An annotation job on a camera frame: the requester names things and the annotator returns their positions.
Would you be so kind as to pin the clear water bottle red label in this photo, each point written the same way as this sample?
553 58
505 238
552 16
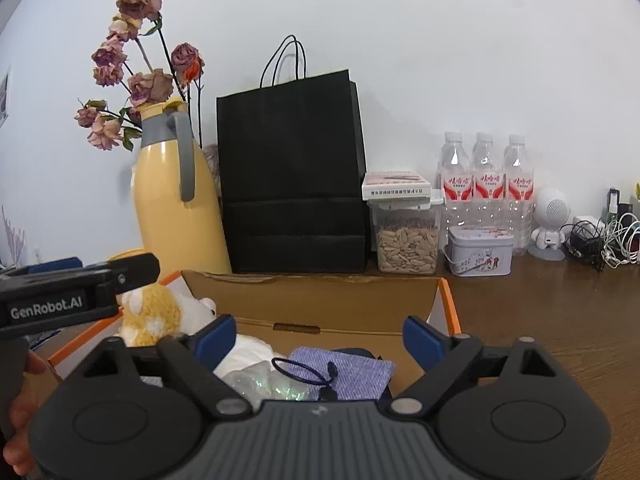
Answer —
519 185
456 185
488 185

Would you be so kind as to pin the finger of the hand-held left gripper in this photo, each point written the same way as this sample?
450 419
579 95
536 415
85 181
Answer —
55 265
135 270

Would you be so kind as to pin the black paper bag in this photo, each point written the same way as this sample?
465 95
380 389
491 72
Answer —
295 175

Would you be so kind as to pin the clear container of seeds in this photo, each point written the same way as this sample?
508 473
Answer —
407 245

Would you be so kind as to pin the yellow mug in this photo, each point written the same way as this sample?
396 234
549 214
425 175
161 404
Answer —
125 255

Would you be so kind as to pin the person's left hand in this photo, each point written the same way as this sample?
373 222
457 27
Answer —
22 425

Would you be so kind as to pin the dried pink roses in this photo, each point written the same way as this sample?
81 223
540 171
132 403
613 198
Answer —
140 40

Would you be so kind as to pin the yellow thermos jug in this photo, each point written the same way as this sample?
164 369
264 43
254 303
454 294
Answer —
170 210

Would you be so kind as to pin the pale purple decoration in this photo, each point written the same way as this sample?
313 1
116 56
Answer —
12 240

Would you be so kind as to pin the red cardboard box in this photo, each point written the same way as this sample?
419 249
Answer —
310 300

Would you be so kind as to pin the iridescent plastic wrap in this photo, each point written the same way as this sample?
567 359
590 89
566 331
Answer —
270 385

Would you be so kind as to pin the white robot figurine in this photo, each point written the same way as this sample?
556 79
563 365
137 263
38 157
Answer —
550 220

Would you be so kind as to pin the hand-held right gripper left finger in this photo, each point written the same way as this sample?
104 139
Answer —
217 335

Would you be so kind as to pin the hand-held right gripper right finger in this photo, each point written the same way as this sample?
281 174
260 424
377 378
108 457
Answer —
422 340

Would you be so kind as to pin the white flat box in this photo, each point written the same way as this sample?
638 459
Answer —
395 185

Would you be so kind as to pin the wall frame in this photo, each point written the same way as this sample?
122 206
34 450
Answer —
4 95

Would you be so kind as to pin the purple fabric pouch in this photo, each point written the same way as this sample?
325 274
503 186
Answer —
350 372

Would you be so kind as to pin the grey tin box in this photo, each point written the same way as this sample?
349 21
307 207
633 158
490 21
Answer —
477 255

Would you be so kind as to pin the white tissue packet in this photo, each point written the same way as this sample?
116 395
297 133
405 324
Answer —
255 350

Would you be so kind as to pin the yellow white plush toy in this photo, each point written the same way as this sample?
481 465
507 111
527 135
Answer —
150 315

